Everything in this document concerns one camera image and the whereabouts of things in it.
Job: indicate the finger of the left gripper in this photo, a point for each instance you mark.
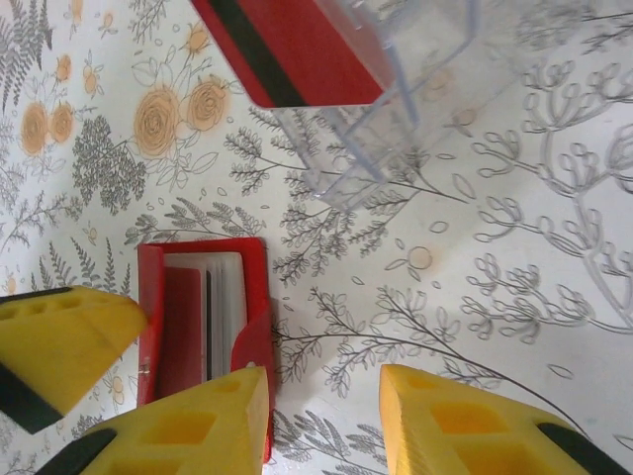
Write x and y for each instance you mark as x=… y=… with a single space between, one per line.
x=59 y=341

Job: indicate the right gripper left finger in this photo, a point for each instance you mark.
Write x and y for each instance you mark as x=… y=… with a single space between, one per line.
x=198 y=435

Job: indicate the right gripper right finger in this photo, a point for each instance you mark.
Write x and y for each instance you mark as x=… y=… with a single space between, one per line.
x=470 y=435

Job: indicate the red card holder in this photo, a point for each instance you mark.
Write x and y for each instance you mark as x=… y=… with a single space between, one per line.
x=252 y=257

